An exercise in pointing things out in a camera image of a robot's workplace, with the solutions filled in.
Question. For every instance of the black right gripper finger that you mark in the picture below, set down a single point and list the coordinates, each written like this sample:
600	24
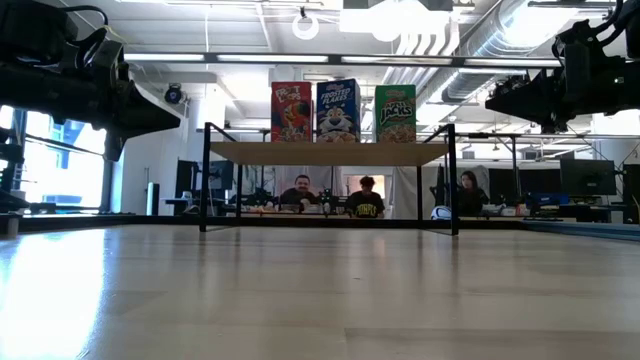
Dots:
530	109
530	92

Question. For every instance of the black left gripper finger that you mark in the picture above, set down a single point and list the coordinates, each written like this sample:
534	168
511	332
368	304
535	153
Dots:
147	126
145	107

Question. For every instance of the Apple Jacks cereal box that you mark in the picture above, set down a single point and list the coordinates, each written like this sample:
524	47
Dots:
395	115

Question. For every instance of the Froot Loops cereal box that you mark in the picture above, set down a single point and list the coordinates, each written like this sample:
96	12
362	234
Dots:
292	115

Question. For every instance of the Frosted Flakes cereal box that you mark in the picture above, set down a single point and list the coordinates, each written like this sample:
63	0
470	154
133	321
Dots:
339	115

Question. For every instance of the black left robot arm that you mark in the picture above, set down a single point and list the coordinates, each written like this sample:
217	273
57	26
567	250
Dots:
30	35

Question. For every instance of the small black robot arm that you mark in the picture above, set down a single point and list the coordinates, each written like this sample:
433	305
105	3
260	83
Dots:
327	200

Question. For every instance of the black monitor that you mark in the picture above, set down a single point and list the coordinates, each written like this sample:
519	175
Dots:
187	177
587	177
631	192

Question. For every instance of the white tower device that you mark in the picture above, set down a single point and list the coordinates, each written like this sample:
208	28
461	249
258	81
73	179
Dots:
152	198

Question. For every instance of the black equipment rack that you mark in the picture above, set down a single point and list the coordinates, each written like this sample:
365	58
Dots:
9	170

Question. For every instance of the window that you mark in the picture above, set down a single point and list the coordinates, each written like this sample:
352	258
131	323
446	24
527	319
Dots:
65	180

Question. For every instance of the blue table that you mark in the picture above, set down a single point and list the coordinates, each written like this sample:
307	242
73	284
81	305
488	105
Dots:
547	200

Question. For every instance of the person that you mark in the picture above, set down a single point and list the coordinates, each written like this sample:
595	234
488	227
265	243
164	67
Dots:
366	200
300	196
472	195

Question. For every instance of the linear ceiling light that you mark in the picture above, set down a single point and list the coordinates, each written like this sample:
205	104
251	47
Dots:
270	58

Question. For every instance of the white and blue ball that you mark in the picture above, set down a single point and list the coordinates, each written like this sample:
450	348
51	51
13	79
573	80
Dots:
441	213

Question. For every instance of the white ceiling light panel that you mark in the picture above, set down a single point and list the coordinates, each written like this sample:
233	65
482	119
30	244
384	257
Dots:
395	20

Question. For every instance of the black ceiling camera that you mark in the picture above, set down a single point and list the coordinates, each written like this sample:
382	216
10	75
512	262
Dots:
173	94

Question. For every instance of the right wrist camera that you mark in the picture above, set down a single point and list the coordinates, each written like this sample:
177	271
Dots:
575	55

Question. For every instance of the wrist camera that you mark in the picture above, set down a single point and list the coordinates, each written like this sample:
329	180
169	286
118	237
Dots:
575	55
107	62

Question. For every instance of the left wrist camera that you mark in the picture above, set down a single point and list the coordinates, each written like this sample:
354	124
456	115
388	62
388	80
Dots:
107	62

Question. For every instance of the silver air duct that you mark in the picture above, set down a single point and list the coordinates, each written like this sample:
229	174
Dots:
470	90

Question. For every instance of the grey metal bracket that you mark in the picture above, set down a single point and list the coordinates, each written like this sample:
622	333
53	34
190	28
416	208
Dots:
10	225

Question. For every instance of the wooden shelf with black frame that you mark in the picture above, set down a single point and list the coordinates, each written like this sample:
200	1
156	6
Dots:
325	154

